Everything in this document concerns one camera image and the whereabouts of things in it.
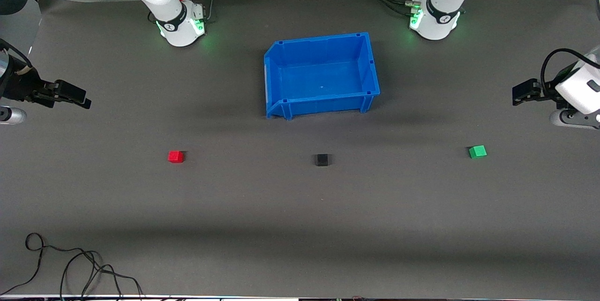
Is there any dark grey table mat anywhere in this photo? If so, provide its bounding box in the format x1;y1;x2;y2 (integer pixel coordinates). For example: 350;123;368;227
0;0;600;300

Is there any blue plastic storage bin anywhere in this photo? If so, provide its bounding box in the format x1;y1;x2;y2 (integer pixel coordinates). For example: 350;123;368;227
263;32;381;120

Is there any thin black loose cable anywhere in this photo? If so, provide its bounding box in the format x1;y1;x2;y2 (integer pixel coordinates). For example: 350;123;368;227
60;250;144;301
0;233;101;297

